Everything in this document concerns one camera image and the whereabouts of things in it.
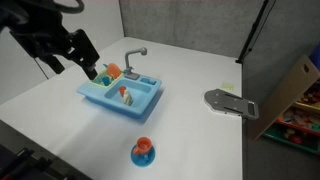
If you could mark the black tripod pole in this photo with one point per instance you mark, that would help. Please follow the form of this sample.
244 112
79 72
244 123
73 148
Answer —
250 36

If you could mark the orange toy plate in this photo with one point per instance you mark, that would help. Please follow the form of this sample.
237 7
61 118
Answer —
114 70

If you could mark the green toy bin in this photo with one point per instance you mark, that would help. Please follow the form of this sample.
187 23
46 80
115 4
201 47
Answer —
283 140

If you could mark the blue toy sink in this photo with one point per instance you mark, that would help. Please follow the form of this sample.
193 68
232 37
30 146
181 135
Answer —
133 106

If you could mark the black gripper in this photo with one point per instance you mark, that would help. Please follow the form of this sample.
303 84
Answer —
43 36

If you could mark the grey metal mounting plate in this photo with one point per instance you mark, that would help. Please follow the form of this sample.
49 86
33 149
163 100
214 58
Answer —
226 101

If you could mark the yellow sticky note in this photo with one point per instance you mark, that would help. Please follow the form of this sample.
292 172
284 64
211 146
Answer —
227 86

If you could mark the black camera stand equipment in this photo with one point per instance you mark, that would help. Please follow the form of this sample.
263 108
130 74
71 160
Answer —
20 163

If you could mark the wooden toy shelf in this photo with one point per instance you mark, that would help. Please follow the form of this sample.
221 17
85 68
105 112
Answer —
283 95

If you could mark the cream toy dish piece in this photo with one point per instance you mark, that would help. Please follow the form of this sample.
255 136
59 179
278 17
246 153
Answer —
128 99

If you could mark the grey toy faucet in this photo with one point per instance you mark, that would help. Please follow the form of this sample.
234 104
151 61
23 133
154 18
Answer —
127 60

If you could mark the blue toy cup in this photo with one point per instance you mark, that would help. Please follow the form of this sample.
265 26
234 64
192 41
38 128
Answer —
106 81

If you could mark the blue toy saucer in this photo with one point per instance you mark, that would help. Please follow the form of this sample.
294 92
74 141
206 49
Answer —
142 160

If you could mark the yellow-green drying rack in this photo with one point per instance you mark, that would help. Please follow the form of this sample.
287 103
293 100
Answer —
100 81

